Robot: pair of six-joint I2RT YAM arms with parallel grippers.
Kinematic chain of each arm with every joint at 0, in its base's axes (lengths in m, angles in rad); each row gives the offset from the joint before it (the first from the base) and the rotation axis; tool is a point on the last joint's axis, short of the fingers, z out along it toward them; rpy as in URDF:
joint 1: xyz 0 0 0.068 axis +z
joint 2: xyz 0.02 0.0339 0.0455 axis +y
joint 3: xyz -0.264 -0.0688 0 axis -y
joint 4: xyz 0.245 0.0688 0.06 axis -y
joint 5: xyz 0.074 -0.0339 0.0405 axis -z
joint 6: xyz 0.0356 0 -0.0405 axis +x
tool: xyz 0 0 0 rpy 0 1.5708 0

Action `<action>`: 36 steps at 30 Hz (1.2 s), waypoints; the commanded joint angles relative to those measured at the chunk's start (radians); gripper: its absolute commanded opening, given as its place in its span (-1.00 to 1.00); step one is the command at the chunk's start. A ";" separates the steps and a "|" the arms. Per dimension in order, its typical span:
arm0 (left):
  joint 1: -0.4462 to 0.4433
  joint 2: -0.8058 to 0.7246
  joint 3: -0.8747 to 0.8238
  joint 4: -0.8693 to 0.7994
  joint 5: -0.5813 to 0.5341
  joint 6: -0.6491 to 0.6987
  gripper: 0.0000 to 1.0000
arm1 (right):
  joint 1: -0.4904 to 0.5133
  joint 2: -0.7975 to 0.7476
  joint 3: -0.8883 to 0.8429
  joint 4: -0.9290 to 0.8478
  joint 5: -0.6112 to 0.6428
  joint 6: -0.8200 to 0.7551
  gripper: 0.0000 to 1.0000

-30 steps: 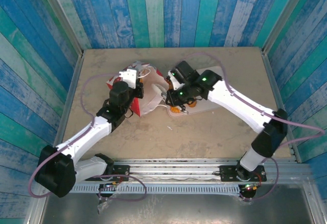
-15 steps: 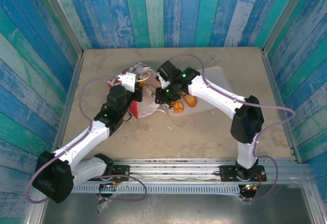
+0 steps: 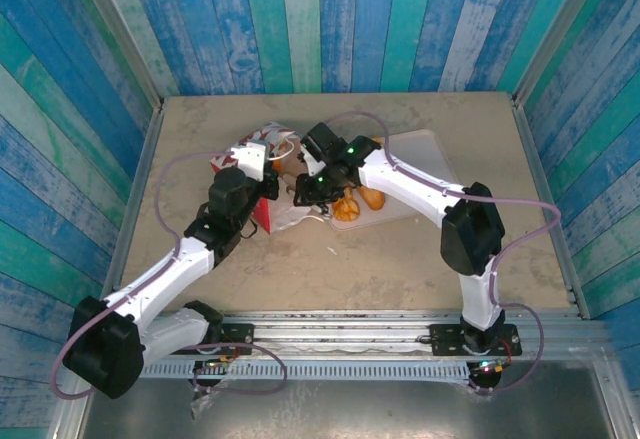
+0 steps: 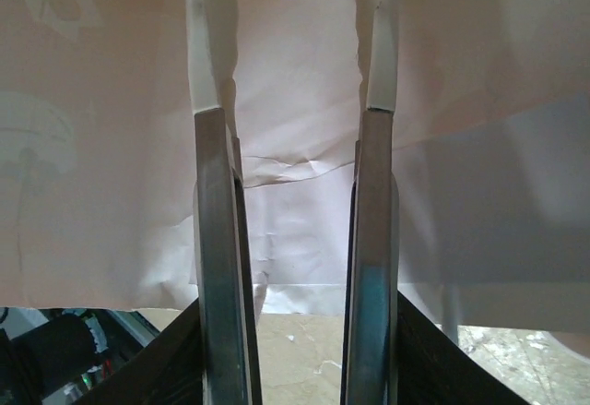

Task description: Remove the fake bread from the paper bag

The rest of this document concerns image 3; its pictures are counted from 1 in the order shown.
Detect red white paper bag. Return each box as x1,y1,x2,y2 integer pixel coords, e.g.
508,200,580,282
208,121,334,235

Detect long orange twisted bread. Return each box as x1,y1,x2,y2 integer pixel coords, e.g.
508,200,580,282
331,187,363,223

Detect long golden baguette loaf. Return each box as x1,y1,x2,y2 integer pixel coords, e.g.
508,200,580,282
360,134,388,212

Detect pale pink plastic tray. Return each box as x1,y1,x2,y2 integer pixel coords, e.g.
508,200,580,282
329,128,462,232

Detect grey steel sheet panel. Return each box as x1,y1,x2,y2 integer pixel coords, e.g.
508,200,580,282
79,377,616,439

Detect right small circuit board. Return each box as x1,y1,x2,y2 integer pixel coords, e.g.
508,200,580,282
474,358,509,375

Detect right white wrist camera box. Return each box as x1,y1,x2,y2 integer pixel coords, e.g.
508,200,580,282
299,142,322,176

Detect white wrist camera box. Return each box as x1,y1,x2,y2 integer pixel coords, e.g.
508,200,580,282
231,141,270,184
299,142,322,176

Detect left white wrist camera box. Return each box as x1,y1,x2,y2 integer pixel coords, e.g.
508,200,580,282
231,141,270,184

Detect aluminium table side rail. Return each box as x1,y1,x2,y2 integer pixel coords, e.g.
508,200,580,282
94,101,166,320
509,93,594,320

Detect aluminium mounting rail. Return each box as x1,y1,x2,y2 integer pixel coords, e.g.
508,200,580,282
74,310,619,360

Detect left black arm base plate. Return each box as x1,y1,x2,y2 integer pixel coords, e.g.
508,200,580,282
165,323,255,357

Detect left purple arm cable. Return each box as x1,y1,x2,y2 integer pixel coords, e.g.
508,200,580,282
49,151,290,401

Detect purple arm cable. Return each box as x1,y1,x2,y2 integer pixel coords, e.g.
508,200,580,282
322,110,562,396
49,151,290,401

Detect white slotted cable duct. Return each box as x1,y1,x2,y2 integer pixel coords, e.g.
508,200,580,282
93,361,472,384

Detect aluminium frame post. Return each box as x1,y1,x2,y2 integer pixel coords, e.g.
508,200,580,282
68,0,165,110
512,0,589,105

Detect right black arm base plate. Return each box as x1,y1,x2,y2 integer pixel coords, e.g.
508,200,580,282
428,323,523,358

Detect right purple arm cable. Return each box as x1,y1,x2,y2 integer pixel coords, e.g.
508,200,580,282
322,110,562,396

